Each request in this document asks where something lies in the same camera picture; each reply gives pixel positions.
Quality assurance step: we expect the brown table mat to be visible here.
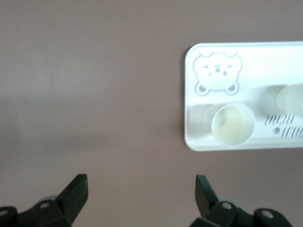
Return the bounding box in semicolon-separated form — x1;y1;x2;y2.
0;0;303;227

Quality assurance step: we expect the beige paper cup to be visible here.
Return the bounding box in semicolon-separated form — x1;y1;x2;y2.
211;104;256;145
276;84;303;112

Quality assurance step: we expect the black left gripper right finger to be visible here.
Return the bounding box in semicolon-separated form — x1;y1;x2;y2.
189;175;293;227

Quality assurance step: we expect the white tray with bear print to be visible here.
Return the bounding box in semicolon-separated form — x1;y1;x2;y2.
184;41;303;152

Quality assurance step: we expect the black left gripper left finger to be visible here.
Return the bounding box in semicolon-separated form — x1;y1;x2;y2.
0;174;89;227

